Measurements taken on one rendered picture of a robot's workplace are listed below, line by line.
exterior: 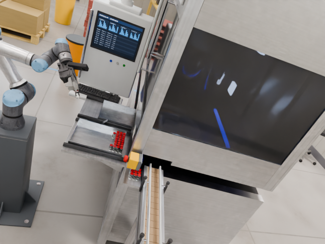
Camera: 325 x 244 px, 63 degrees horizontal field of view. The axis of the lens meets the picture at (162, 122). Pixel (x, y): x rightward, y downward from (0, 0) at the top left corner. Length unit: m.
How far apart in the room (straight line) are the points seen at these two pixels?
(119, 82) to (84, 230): 1.30
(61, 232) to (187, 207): 1.03
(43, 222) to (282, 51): 2.07
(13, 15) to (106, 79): 3.02
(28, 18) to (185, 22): 4.13
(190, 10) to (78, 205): 1.90
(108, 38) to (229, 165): 1.43
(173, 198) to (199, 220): 0.31
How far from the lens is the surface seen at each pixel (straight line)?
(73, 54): 4.27
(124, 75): 2.45
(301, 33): 1.43
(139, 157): 1.55
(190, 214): 2.03
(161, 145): 1.57
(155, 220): 1.43
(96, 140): 1.81
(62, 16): 6.55
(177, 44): 1.29
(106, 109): 2.14
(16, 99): 1.84
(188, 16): 1.26
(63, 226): 2.42
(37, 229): 2.40
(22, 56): 1.70
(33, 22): 5.16
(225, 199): 1.95
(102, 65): 2.46
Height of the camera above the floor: 2.02
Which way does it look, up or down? 31 degrees down
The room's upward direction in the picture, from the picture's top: 23 degrees clockwise
